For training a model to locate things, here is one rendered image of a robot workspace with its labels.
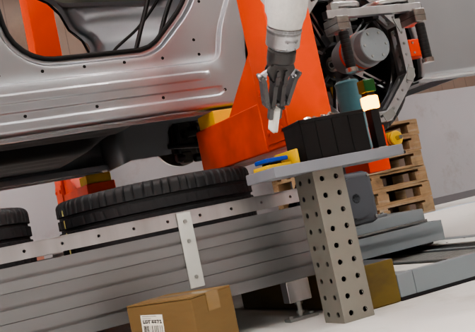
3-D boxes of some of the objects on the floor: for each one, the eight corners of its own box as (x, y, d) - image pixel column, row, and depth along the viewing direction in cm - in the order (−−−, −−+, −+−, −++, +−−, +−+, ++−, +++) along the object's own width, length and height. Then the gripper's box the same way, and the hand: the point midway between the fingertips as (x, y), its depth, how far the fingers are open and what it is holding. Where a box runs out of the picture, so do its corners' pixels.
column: (354, 313, 236) (323, 171, 239) (374, 314, 227) (341, 166, 230) (325, 323, 232) (294, 176, 235) (345, 323, 223) (312, 172, 226)
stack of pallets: (382, 218, 878) (362, 134, 885) (440, 209, 801) (418, 117, 808) (280, 242, 813) (261, 151, 820) (333, 235, 736) (312, 134, 743)
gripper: (267, 54, 206) (258, 140, 217) (311, 49, 212) (300, 133, 223) (253, 44, 212) (244, 128, 223) (295, 40, 218) (286, 121, 229)
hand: (273, 119), depth 221 cm, fingers closed
